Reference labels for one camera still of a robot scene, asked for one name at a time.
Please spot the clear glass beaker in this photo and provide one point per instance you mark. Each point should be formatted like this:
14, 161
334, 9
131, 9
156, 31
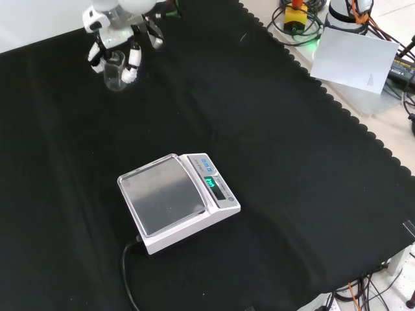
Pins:
114, 72

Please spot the yellow emergency stop button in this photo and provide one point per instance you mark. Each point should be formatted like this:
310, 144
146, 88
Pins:
295, 16

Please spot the pale base board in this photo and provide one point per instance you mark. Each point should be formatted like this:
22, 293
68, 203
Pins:
340, 64

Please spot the black power adapter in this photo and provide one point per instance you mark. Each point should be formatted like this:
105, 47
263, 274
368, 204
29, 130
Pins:
401, 69

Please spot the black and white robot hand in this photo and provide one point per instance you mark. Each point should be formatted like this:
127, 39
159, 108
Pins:
111, 35

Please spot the black bench cloth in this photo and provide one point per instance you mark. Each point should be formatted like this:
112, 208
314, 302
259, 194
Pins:
181, 155

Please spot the white electronic balance steel pan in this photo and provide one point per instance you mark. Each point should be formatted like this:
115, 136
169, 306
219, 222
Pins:
176, 201

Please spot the white paper sheet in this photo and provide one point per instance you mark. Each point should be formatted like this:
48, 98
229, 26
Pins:
355, 61

